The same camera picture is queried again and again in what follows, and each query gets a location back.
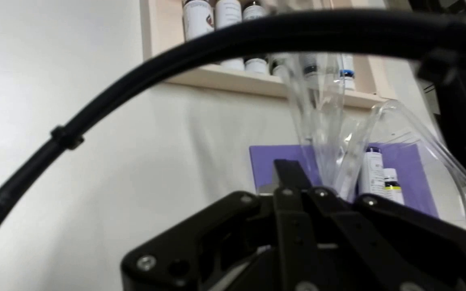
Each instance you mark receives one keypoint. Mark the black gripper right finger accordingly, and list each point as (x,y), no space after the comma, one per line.
(405,253)

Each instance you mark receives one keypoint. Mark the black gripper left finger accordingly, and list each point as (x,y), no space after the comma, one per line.
(243,243)

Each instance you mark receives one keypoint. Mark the clear plastic hinged container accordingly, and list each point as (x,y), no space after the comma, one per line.
(324,124)

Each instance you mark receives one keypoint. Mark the white tube with yellow band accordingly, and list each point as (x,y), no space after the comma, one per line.
(392,188)

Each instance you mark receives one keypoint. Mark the purple rectangular mat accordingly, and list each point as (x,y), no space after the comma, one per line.
(275,162)

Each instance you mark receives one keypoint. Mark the white tube with dark cap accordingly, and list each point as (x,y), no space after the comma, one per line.
(372,172)

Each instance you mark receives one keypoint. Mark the wooden tray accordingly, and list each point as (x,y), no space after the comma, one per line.
(227,82)

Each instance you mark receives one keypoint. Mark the small white-labelled bottle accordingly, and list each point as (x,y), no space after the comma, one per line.
(256,65)
(228,10)
(198,19)

